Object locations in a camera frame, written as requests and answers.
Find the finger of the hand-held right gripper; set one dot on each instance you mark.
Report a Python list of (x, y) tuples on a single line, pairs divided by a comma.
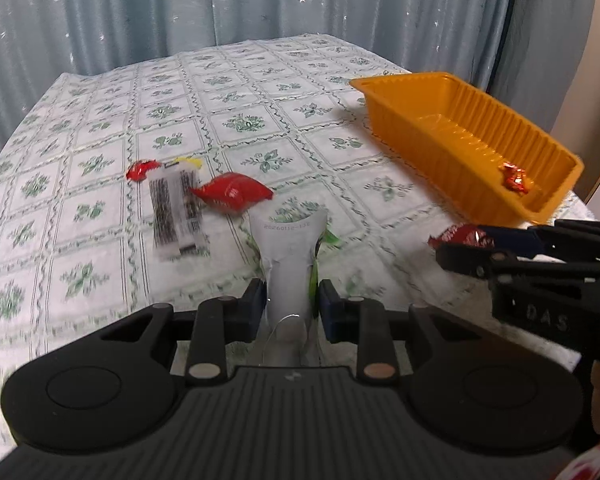
[(472, 259), (517, 239)]

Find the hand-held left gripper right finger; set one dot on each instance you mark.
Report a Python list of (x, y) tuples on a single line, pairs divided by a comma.
[(329, 312)]

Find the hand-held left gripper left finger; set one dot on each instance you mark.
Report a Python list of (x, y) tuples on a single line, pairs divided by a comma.
[(253, 310)]

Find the dark red candy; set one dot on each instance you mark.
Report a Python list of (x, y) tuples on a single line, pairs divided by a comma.
[(455, 235)]

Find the white green snack packet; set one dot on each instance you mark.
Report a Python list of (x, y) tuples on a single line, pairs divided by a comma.
[(287, 260)]

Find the orange red foil candy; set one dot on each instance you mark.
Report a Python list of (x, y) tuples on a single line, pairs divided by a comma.
[(514, 178)]

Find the black white striped packet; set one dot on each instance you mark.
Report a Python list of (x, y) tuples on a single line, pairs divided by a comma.
[(189, 210), (164, 210)]

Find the red snack packet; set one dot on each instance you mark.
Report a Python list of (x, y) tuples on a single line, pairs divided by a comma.
[(230, 191)]

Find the orange plastic tray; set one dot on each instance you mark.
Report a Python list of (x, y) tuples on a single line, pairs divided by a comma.
[(485, 110)]

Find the yellow green snack packet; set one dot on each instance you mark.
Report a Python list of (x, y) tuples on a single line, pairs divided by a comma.
[(190, 162)]

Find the small red candy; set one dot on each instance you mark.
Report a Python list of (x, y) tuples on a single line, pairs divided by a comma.
[(141, 170)]

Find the green floral tablecloth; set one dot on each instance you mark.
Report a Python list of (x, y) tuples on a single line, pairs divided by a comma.
[(280, 110)]

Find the blue star print curtain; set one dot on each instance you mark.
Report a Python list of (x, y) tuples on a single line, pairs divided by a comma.
[(280, 0)]

